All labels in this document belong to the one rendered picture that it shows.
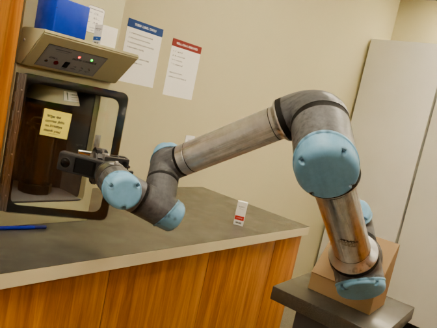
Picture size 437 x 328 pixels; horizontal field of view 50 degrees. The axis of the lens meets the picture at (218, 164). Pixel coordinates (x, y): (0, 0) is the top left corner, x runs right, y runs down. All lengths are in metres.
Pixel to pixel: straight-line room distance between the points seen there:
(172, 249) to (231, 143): 0.60
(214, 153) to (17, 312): 0.64
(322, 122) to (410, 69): 3.15
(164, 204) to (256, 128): 0.26
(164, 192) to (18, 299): 0.47
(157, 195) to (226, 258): 0.85
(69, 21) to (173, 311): 1.00
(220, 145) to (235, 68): 1.70
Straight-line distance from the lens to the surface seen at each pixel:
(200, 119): 2.55
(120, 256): 1.38
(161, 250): 1.49
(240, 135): 1.01
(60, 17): 1.35
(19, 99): 1.41
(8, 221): 1.51
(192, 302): 1.77
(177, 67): 2.37
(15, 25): 1.31
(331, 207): 0.97
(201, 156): 1.05
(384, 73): 4.06
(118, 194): 0.97
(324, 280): 1.43
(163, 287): 1.61
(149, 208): 1.01
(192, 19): 2.42
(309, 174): 0.86
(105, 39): 1.46
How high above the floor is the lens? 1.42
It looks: 7 degrees down
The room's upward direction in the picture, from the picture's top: 12 degrees clockwise
